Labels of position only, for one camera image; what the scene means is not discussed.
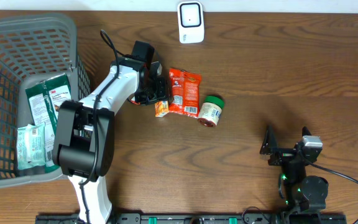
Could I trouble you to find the pale green wipes packet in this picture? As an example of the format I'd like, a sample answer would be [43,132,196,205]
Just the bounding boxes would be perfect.
[16,124,46,170]

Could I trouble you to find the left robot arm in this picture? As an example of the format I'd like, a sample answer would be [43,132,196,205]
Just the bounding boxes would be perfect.
[53,41,170,223]

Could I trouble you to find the small orange juice box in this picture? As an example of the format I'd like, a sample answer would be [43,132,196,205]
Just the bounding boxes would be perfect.
[155,101,169,118]

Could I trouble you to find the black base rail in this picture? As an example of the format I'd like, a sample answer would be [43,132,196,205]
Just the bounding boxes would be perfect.
[35,212,348,224]

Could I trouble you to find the green snack packet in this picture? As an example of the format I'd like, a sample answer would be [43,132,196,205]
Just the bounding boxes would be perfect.
[25,74,71,173]

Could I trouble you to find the white label packet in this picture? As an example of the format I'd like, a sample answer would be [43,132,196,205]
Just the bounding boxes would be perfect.
[28,93,57,167]

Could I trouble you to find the green lid white jar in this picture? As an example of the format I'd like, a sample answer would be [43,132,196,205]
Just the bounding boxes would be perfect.
[198,95,224,128]

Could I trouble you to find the orange red snack pouch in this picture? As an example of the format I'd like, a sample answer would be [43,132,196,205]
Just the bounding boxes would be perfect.
[169,68,202,118]

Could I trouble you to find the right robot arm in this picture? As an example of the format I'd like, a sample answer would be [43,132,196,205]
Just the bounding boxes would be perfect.
[260,126,329,223]

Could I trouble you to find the white barcode scanner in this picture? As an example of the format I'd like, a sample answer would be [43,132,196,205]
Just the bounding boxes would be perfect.
[177,1,204,44]

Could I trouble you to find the grey plastic mesh basket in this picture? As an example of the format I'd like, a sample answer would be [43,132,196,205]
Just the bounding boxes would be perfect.
[0,13,90,189]

